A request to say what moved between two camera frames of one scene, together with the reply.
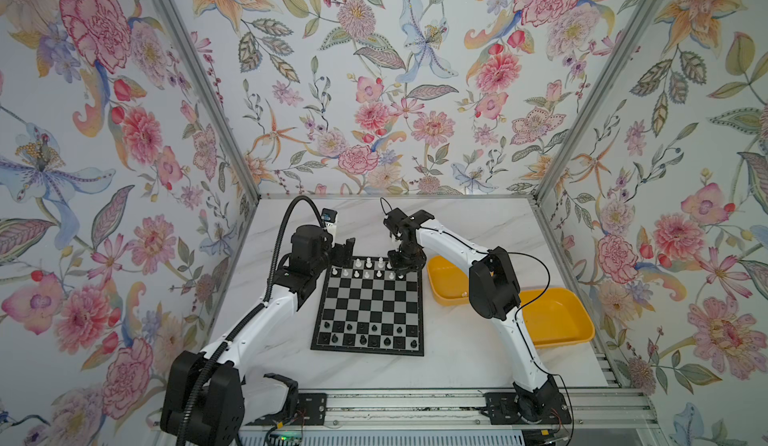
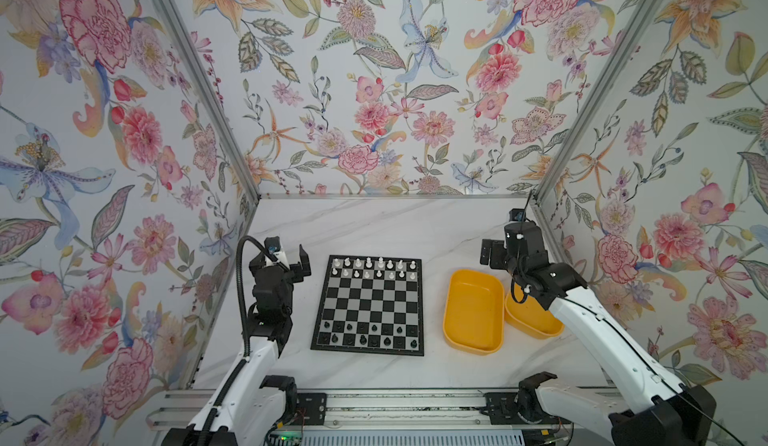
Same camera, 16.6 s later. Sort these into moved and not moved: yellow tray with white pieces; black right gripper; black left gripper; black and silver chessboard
Moved: black left gripper; yellow tray with white pieces; black right gripper
Not moved: black and silver chessboard
